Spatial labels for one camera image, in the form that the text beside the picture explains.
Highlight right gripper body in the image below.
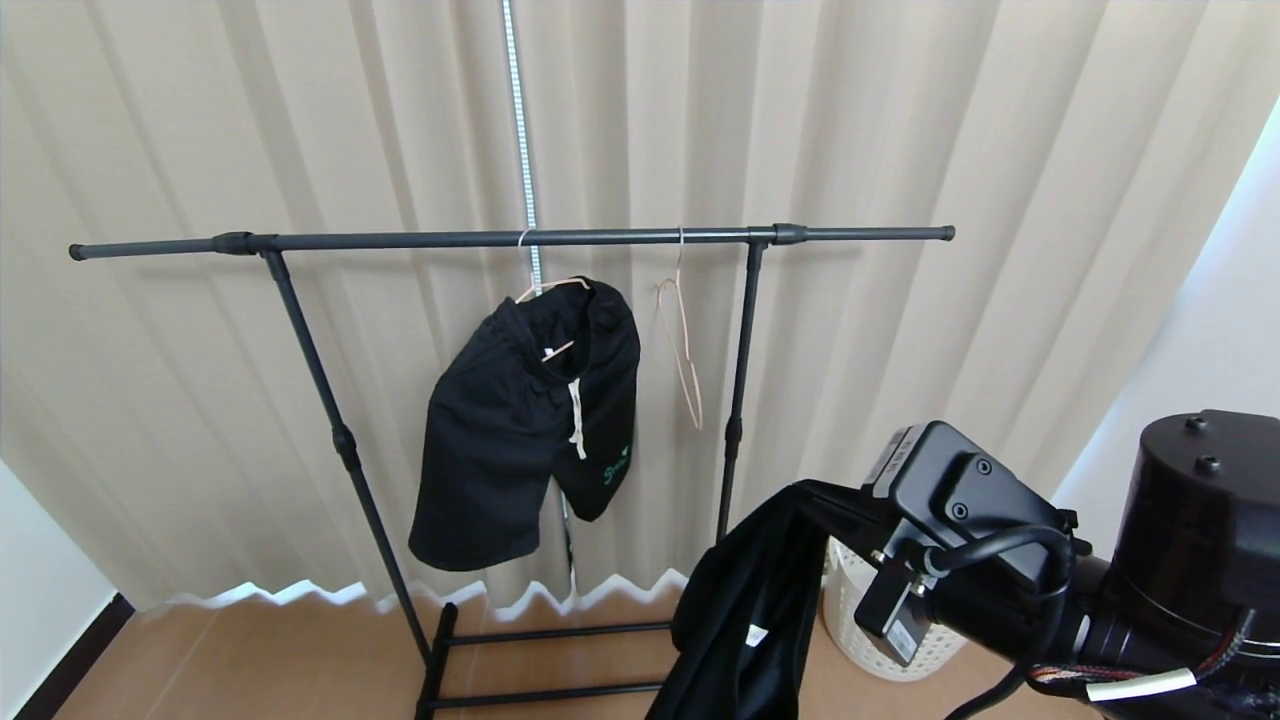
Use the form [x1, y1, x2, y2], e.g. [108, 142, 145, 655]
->
[855, 558, 1089, 667]

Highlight black garment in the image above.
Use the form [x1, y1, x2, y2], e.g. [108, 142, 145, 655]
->
[645, 480, 836, 720]

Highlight black shorts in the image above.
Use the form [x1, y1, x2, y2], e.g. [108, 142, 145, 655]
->
[408, 277, 642, 573]

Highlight pink clothes hanger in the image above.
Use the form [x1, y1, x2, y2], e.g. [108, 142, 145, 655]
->
[655, 228, 705, 432]
[513, 228, 593, 363]

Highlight white laundry basket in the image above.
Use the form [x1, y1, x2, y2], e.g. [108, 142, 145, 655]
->
[822, 537, 967, 683]

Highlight black clothes rack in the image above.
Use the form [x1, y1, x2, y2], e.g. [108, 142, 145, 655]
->
[68, 222, 956, 720]

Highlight beige curtain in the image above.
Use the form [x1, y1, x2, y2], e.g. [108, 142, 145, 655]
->
[0, 0, 1280, 611]

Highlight black cable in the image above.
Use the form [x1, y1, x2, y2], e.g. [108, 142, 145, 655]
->
[925, 525, 1079, 720]

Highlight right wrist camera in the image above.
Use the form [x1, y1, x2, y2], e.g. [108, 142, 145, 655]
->
[862, 420, 1093, 591]

